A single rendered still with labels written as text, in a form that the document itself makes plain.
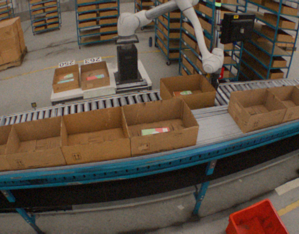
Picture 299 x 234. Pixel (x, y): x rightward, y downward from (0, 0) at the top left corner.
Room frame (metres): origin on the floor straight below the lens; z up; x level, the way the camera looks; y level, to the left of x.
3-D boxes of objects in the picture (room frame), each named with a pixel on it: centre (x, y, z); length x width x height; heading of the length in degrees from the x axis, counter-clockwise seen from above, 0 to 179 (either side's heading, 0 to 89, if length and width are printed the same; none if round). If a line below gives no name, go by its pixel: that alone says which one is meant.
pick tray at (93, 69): (2.13, 0.55, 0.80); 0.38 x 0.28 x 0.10; 15
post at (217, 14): (2.03, -0.60, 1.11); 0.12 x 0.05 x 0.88; 104
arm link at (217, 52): (1.70, -0.53, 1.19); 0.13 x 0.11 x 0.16; 148
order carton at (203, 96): (1.72, -0.31, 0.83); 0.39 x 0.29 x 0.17; 106
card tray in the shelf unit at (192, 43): (3.20, -0.69, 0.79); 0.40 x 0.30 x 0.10; 15
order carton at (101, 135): (1.05, 0.33, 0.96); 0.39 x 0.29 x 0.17; 104
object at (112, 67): (2.19, 0.53, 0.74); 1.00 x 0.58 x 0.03; 103
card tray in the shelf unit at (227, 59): (2.74, -0.80, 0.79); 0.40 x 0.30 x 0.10; 15
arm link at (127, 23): (2.16, 0.21, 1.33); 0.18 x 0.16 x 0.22; 147
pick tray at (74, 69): (2.11, 0.86, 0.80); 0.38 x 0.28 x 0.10; 15
